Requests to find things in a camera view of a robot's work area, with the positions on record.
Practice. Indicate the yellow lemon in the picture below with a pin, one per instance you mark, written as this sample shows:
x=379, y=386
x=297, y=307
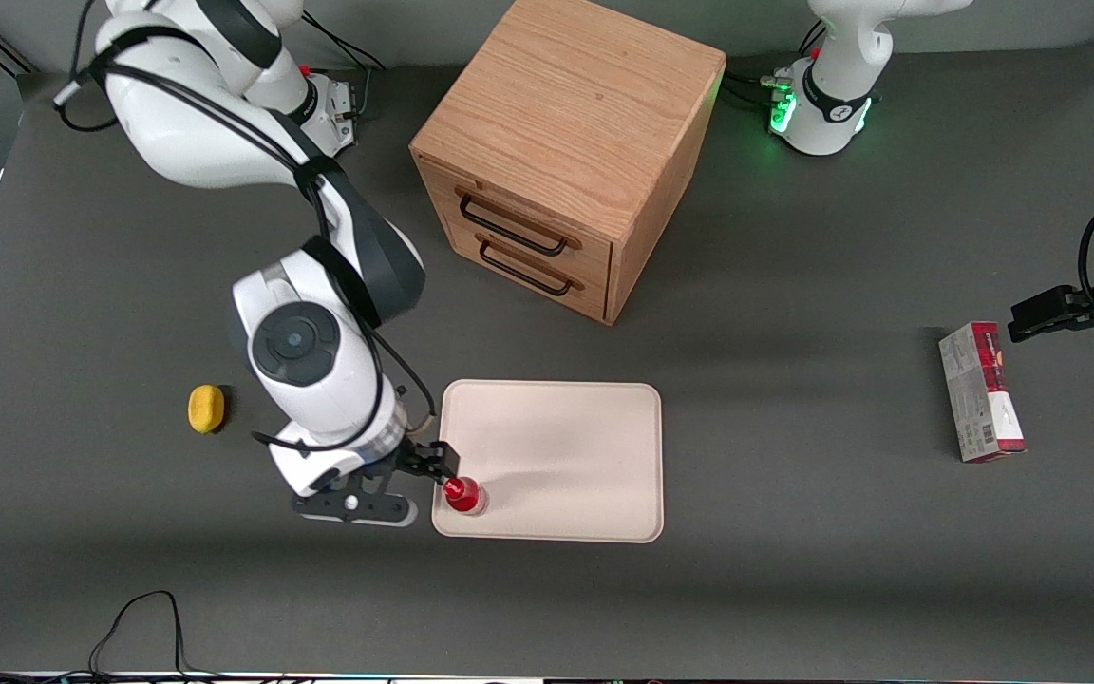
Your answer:
x=206, y=408

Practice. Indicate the wooden drawer cabinet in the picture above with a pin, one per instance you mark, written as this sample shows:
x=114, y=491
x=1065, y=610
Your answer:
x=571, y=104

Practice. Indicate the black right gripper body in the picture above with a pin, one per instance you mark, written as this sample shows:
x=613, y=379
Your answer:
x=421, y=460

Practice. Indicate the beige plastic tray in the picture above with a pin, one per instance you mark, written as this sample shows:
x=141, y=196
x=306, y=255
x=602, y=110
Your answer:
x=566, y=456

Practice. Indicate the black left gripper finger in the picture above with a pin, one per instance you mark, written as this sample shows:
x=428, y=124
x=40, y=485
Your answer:
x=1048, y=326
x=1048, y=302

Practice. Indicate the red coke bottle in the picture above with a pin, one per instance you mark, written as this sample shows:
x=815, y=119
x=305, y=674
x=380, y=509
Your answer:
x=463, y=495

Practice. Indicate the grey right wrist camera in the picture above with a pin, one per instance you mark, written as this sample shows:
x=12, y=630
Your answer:
x=357, y=503

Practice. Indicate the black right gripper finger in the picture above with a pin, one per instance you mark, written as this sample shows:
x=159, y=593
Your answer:
x=441, y=473
x=443, y=453

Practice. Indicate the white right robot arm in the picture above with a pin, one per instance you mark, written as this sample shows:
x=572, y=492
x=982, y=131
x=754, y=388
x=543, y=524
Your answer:
x=310, y=380

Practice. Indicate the grey and red carton box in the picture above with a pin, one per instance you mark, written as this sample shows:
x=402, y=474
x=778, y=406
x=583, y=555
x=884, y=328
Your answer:
x=979, y=394

